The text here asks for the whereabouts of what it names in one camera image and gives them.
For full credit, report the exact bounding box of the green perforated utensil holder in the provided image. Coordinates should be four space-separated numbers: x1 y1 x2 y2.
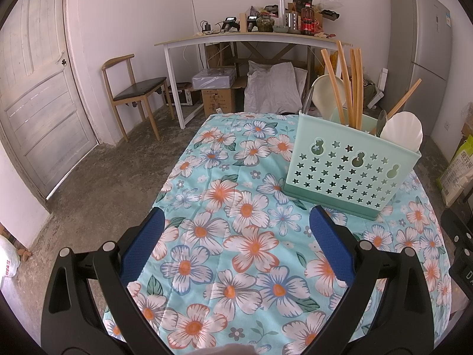
283 113 422 221

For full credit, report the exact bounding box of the silver refrigerator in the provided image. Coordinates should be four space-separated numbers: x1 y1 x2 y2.
383 0 453 138

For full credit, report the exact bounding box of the green and white rice bag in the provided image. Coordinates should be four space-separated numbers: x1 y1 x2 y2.
436 133 473 208

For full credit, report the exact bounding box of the cream spoon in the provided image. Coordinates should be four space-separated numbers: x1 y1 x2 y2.
311 75 351 121

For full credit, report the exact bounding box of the metal spoon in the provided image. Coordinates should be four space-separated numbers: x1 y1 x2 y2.
302 79 316 115

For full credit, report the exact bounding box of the white table with wooden top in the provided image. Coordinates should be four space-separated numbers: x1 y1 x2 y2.
154 30 365 130

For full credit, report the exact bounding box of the grey flat box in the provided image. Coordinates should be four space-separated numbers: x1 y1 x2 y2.
191 68 237 90

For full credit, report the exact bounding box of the wooden chopstick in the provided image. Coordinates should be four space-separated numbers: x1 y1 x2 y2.
320 49 349 122
336 40 354 126
386 78 422 120
355 48 365 130
350 48 359 128

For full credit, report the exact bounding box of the small white appliance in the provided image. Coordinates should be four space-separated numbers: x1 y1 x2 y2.
164 83 193 108

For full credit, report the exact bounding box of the glass jar with green contents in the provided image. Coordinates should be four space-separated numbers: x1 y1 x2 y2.
257 12 278 33

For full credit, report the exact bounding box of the wooden chair with dark seat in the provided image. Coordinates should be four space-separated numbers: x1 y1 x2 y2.
101 53 168 141

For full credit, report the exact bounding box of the floral blue blanket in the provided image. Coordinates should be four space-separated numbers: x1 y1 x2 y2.
101 113 453 355

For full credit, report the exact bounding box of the red oil bottle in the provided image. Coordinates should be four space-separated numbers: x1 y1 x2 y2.
299 4 315 36

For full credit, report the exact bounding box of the brown cardboard box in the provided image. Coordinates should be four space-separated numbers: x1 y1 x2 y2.
201 86 237 117

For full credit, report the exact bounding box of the white panelled door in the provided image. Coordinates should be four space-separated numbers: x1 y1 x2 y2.
0 0 99 201

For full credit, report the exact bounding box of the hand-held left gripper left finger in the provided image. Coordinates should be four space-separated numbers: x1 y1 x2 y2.
41 207 174 355

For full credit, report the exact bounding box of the white rice paddle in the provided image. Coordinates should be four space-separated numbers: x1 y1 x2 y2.
380 112 424 153

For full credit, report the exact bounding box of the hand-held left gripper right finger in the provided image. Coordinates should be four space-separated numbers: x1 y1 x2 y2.
307 205 434 355

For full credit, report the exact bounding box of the white upright board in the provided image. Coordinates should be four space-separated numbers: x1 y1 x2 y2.
371 67 388 109

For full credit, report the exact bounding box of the white woven sack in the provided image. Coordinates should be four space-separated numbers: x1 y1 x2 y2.
0 236 22 290

